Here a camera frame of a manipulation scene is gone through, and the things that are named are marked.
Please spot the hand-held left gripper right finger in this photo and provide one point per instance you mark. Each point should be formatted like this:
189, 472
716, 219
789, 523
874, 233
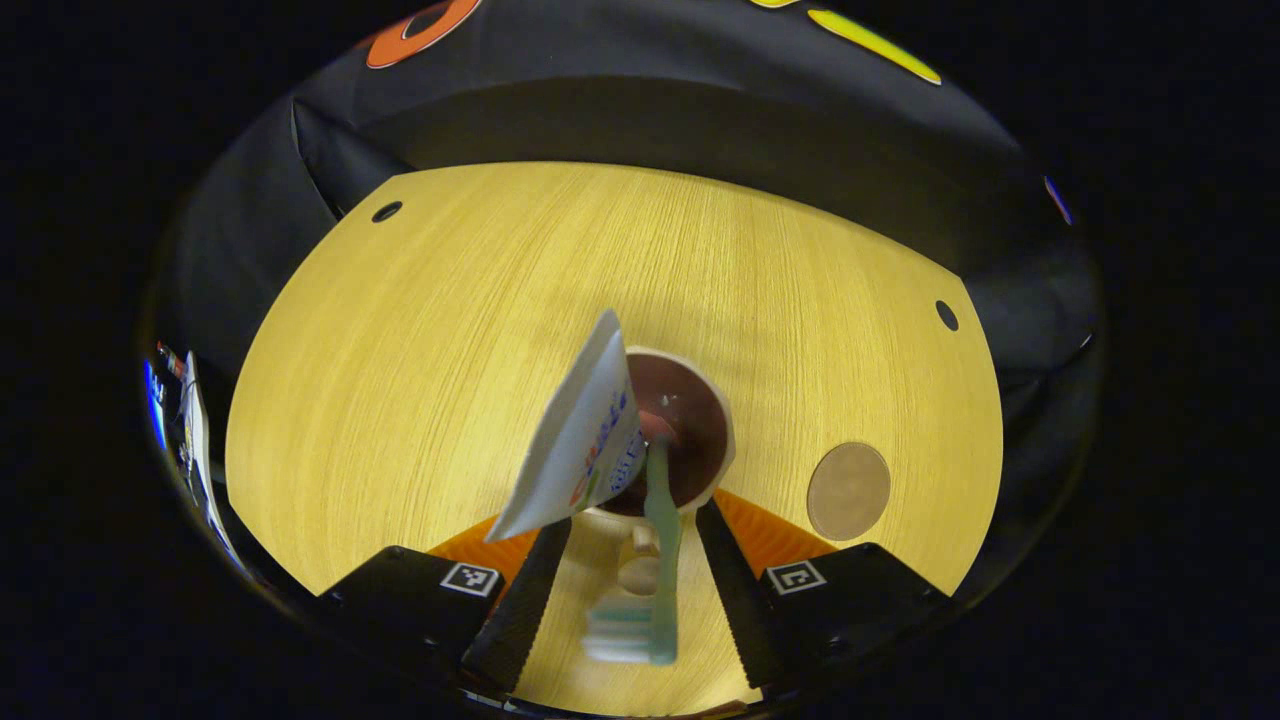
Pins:
735, 590

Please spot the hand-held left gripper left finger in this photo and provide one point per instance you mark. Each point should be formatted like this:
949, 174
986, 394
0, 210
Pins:
525, 610

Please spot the pale green toothbrush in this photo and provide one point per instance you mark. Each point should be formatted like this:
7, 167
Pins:
662, 560

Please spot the wooden desktop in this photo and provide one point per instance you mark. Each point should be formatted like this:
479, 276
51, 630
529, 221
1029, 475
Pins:
450, 350

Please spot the white side table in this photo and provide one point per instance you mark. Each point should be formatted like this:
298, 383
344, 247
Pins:
195, 440

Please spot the round brown coaster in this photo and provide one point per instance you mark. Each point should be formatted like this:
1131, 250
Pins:
848, 492

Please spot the computer monitor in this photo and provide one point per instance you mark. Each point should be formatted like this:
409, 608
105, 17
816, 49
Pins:
156, 400

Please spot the white toothpaste tube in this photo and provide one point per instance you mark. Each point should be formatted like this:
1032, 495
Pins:
575, 450

